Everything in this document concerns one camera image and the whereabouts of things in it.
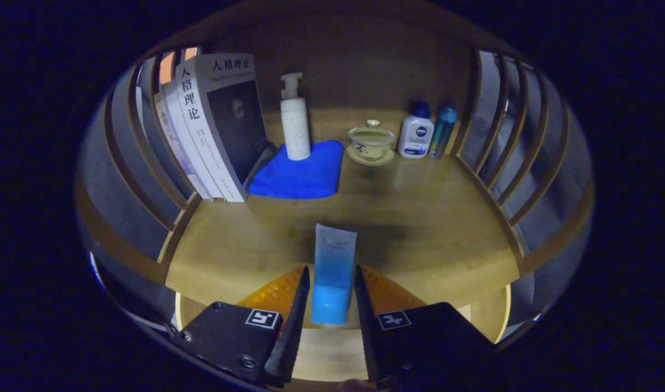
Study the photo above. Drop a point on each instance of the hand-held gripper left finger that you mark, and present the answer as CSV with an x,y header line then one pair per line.
x,y
294,326

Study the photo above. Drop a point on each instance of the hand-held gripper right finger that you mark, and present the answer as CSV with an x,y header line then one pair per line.
x,y
367,326

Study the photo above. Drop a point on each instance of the blue tube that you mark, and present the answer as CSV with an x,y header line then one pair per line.
x,y
332,272

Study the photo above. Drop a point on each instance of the wooden countertop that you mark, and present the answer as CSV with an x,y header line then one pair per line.
x,y
419,218

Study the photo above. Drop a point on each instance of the wooden cabinet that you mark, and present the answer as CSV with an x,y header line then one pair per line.
x,y
365,65

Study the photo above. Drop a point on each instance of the blue cloth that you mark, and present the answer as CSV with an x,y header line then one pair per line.
x,y
299,177

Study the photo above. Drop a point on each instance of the ceramic lidded tea cup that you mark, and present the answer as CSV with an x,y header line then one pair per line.
x,y
371,142

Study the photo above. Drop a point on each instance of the white lotion bottle blue cap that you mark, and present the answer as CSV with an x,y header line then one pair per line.
x,y
415,133

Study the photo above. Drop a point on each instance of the white pump bottle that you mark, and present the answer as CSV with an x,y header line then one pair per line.
x,y
295,125

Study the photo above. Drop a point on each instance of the teal bottle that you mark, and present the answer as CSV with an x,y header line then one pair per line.
x,y
443,133

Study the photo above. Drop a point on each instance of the purple and white book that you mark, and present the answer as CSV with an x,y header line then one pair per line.
x,y
174,147

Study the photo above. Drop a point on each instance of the white book with portrait cover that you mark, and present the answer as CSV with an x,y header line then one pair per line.
x,y
223,120

